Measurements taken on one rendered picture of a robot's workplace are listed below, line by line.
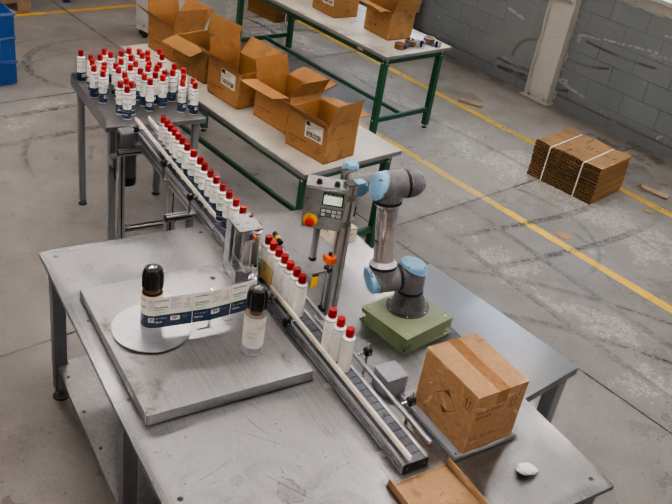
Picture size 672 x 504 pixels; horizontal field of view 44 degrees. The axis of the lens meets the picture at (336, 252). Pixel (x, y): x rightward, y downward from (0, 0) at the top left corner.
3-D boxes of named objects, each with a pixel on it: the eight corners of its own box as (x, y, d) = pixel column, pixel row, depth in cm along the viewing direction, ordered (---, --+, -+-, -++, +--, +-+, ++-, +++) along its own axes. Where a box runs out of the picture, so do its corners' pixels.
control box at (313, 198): (302, 214, 341) (308, 173, 331) (343, 221, 341) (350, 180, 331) (300, 227, 333) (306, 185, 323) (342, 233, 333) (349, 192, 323)
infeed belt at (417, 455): (215, 232, 404) (215, 225, 402) (230, 230, 408) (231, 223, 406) (405, 472, 290) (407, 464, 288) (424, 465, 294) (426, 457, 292)
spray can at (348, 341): (333, 366, 326) (341, 325, 315) (345, 363, 328) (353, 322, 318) (340, 375, 322) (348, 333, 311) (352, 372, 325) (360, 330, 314)
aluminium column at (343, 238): (320, 317, 360) (343, 181, 325) (329, 315, 362) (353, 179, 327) (325, 323, 357) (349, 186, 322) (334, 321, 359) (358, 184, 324)
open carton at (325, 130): (269, 145, 509) (276, 87, 489) (327, 128, 542) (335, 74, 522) (313, 170, 488) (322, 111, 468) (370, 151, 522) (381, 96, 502)
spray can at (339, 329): (325, 356, 331) (332, 315, 320) (336, 353, 333) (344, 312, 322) (331, 364, 327) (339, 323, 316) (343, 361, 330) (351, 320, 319)
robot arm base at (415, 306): (383, 301, 365) (385, 282, 360) (411, 292, 372) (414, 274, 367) (403, 319, 354) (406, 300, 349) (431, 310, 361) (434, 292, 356)
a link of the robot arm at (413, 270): (428, 293, 355) (432, 266, 348) (399, 297, 351) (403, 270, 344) (417, 278, 364) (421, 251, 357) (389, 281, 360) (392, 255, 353)
